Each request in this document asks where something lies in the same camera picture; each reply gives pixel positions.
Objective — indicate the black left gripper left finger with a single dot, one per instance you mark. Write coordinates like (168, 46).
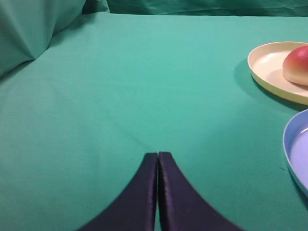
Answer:
(135, 208)

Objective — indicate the red yellow bread bun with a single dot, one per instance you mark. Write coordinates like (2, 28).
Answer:
(295, 66)

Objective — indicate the yellow plate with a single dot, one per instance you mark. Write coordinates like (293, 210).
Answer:
(265, 63)

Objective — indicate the green tablecloth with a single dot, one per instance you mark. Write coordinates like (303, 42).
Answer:
(76, 122)

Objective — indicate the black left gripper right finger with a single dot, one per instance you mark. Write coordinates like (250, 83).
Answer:
(181, 208)

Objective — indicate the blue plate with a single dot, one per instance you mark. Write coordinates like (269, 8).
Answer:
(295, 146)

